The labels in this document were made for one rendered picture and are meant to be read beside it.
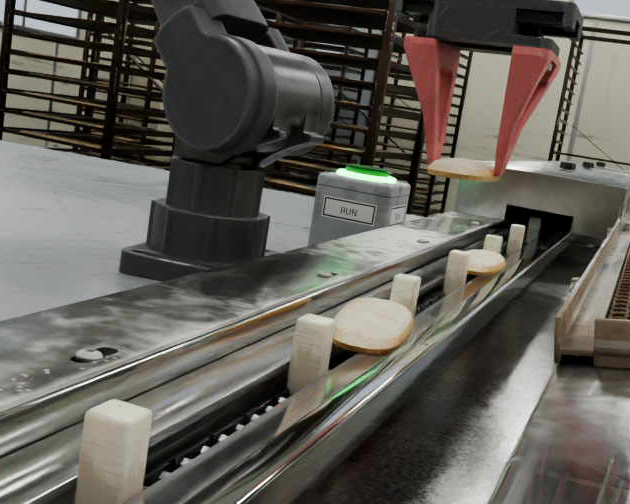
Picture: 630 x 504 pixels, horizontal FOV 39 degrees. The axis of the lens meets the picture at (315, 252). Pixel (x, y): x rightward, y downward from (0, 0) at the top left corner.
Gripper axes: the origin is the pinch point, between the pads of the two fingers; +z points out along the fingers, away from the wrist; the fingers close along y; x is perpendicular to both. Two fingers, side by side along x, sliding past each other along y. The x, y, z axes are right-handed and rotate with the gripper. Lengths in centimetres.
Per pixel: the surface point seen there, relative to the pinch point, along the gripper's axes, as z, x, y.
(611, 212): 4.4, 45.4, 7.4
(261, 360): 8.7, -22.1, -2.6
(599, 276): 4.9, -6.9, 9.0
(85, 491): 8.9, -35.8, -1.2
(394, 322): 7.8, -14.2, 0.6
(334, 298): 8.2, -10.0, -3.8
